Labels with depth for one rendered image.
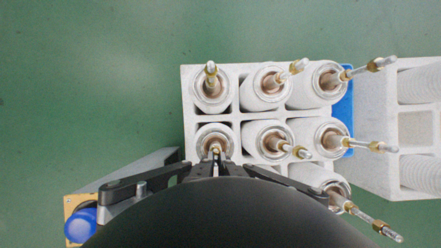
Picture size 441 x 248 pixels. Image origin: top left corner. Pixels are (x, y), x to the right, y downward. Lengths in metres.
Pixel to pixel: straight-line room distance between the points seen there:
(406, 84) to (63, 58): 1.08
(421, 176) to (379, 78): 0.26
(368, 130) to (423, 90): 0.13
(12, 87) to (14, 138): 0.19
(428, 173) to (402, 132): 0.16
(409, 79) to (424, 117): 0.14
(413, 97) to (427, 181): 0.21
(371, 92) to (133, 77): 0.80
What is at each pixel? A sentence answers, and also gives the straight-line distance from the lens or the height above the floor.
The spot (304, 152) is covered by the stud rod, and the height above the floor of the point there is 0.34.
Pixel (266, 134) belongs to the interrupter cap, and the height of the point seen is 0.25.
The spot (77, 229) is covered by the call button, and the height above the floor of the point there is 0.33.
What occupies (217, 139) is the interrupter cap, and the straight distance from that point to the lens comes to 0.24.
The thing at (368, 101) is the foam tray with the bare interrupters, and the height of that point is 0.14.
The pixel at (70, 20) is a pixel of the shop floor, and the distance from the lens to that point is 0.81.
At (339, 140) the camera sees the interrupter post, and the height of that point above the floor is 0.28.
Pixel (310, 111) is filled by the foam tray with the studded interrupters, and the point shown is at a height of 0.18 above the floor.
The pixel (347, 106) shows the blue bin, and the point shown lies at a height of 0.11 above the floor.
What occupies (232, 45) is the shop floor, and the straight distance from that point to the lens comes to 0.58.
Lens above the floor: 0.49
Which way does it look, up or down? 87 degrees down
